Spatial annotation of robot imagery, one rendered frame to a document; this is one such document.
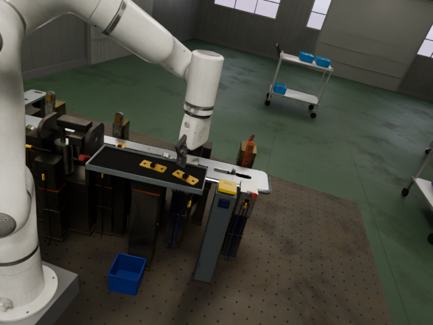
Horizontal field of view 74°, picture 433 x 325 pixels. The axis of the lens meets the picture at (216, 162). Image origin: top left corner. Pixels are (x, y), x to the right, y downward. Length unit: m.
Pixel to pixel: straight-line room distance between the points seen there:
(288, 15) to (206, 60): 10.43
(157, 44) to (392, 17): 10.89
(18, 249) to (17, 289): 0.15
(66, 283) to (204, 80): 0.78
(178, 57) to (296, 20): 10.37
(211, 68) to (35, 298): 0.84
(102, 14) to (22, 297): 0.79
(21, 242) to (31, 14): 0.55
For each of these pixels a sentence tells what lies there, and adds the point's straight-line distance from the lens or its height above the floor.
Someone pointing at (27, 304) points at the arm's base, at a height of 0.81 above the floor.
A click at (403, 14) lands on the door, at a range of 11.48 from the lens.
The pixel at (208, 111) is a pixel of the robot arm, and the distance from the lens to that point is 0.79.
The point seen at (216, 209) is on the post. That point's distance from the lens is 0.97.
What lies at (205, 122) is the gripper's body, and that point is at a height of 1.37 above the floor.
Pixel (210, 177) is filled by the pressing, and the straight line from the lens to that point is 1.24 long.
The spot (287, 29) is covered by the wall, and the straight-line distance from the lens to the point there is 11.16.
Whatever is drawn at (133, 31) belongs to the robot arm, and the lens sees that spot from 0.68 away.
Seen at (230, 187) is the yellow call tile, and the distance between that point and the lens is 0.94.
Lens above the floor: 1.69
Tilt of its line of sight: 30 degrees down
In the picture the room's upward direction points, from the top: 14 degrees clockwise
